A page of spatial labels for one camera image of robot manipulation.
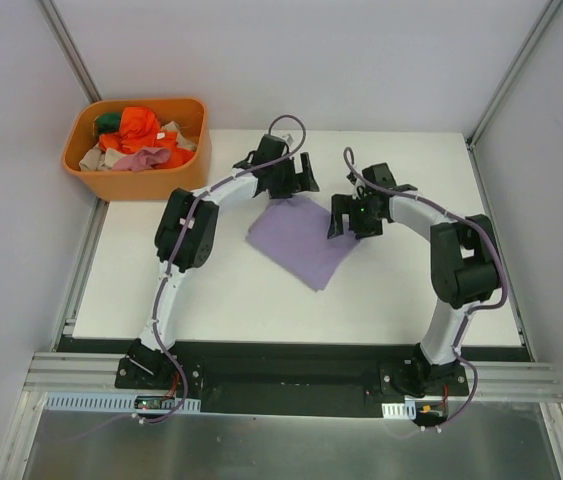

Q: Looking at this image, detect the aluminium frame post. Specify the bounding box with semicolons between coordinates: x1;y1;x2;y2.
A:
36;0;102;104
465;0;563;151

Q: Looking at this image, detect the right white cable duct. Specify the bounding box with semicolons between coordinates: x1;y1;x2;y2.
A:
381;401;417;421

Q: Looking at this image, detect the purple t shirt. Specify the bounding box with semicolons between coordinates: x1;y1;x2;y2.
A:
246;196;358;291

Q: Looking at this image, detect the left white cable duct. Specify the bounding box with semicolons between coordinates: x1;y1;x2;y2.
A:
45;392;201;415

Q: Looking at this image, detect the white cable duct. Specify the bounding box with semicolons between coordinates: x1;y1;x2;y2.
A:
381;401;417;421
45;392;201;415

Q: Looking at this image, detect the left aluminium frame post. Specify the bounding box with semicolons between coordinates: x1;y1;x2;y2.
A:
36;0;102;104

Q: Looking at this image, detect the right aluminium frame post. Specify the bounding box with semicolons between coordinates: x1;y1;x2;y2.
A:
465;0;563;151

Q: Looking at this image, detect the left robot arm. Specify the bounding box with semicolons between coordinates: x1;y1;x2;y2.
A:
115;133;319;390

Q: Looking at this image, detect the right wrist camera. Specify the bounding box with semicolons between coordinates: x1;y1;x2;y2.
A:
346;172;366;200

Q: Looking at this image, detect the orange t shirt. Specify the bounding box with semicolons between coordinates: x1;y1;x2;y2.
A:
95;107;167;153

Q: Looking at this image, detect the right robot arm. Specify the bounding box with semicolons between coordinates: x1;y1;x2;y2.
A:
328;163;507;398

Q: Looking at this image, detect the green t shirt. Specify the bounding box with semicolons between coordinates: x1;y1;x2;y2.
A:
93;112;122;136

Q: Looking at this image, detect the pink t shirt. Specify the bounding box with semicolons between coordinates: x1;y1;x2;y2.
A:
112;147;171;173

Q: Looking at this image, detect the orange plastic bin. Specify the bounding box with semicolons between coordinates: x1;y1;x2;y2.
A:
62;97;212;202

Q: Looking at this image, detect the beige t shirt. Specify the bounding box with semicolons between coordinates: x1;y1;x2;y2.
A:
79;121;197;172

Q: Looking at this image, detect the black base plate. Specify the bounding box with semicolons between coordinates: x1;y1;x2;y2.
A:
115;341;468;418

